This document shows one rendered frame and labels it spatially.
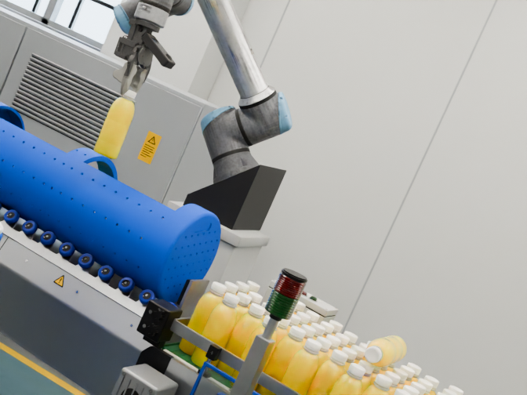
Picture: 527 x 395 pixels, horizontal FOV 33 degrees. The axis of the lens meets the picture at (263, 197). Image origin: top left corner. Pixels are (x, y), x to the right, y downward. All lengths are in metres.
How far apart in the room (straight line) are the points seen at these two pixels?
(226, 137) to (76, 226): 0.94
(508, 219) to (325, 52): 1.45
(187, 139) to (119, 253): 1.79
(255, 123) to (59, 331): 1.14
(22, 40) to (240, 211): 1.93
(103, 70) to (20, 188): 1.86
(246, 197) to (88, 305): 0.92
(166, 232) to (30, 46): 2.45
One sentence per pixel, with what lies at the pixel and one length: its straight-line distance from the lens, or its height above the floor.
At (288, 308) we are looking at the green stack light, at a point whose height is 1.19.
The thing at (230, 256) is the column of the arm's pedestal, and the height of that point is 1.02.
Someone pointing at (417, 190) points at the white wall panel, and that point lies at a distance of 5.12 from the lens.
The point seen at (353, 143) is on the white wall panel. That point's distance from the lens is 5.22.
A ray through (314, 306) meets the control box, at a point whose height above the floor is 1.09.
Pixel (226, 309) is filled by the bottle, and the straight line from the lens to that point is 2.23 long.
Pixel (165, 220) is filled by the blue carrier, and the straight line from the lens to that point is 2.39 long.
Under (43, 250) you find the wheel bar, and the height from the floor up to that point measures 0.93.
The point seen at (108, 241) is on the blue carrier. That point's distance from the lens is 2.46.
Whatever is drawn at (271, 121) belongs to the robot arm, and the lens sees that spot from 3.25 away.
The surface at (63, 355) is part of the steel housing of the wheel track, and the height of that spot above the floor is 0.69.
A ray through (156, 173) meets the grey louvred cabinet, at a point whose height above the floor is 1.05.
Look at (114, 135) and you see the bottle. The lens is 2.48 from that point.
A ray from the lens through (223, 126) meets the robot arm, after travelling 3.29.
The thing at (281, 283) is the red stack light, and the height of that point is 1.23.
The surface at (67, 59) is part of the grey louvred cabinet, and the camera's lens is 4.54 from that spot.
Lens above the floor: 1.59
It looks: 6 degrees down
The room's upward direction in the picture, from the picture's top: 24 degrees clockwise
